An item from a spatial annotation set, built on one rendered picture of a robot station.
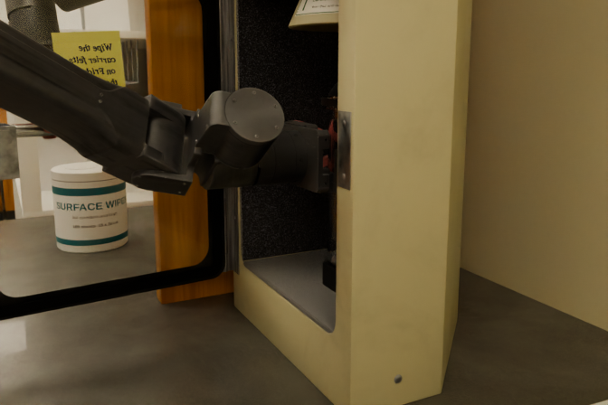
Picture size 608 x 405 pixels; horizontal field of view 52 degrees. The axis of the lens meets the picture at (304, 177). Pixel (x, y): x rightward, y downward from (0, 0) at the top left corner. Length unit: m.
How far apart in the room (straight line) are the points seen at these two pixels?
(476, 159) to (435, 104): 0.48
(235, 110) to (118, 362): 0.35
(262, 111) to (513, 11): 0.54
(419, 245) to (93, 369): 0.39
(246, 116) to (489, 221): 0.59
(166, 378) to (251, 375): 0.09
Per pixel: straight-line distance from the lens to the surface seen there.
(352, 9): 0.55
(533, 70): 0.98
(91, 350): 0.81
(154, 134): 0.61
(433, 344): 0.66
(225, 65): 0.83
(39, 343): 0.85
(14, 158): 0.74
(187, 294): 0.92
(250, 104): 0.57
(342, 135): 0.56
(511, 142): 1.01
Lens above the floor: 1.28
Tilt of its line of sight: 10 degrees down
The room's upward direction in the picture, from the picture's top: straight up
